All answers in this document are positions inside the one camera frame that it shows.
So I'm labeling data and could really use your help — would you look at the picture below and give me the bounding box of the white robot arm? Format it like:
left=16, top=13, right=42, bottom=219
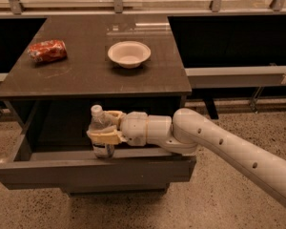
left=87, top=105, right=286, bottom=208

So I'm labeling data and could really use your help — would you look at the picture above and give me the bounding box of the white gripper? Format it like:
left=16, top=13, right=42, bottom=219
left=87, top=111, right=148, bottom=146

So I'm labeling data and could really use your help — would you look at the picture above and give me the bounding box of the grey low bench ledge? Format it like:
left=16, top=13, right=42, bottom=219
left=186, top=66, right=286, bottom=89

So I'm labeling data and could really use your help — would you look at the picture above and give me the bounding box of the open grey top drawer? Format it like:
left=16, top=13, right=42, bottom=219
left=0, top=101, right=196, bottom=194

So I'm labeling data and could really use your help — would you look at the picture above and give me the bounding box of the clear plastic water bottle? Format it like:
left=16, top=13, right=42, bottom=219
left=87, top=105, right=114, bottom=158

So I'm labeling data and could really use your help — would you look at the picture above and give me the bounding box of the dark grey drawer cabinet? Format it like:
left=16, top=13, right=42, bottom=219
left=0, top=14, right=193, bottom=196

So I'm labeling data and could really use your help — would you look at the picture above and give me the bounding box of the white paper bowl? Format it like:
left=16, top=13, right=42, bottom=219
left=108, top=41, right=151, bottom=69

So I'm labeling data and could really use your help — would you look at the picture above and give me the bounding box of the red crumpled snack bag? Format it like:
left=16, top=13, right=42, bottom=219
left=28, top=39, right=67, bottom=63

